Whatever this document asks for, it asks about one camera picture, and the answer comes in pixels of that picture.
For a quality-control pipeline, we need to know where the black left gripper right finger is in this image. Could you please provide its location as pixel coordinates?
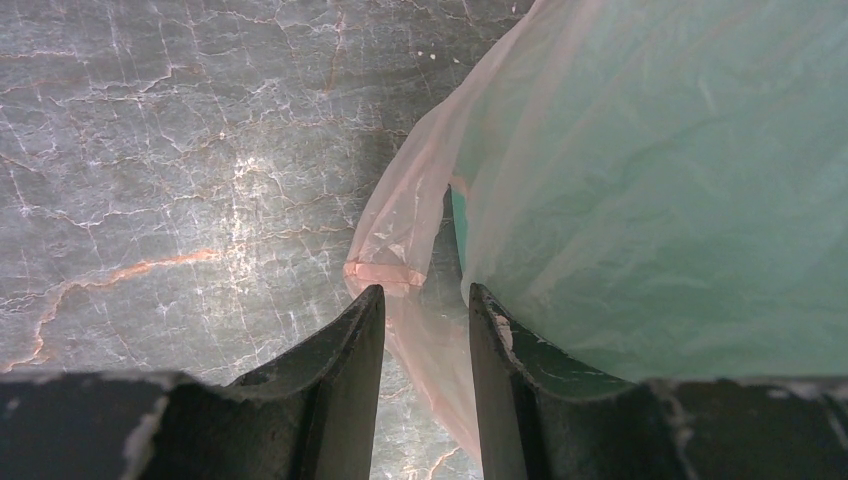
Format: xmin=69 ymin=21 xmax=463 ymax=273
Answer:
xmin=469 ymin=284 xmax=847 ymax=479

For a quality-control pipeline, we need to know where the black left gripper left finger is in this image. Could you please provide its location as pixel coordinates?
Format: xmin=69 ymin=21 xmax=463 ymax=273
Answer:
xmin=1 ymin=285 xmax=385 ymax=479

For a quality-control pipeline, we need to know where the green plastic trash bin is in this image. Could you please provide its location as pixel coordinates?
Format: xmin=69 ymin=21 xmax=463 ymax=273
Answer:
xmin=450 ymin=0 xmax=848 ymax=382

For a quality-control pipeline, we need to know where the pink plastic trash bag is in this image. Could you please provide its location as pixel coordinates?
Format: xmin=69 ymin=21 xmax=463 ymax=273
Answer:
xmin=343 ymin=0 xmax=848 ymax=465

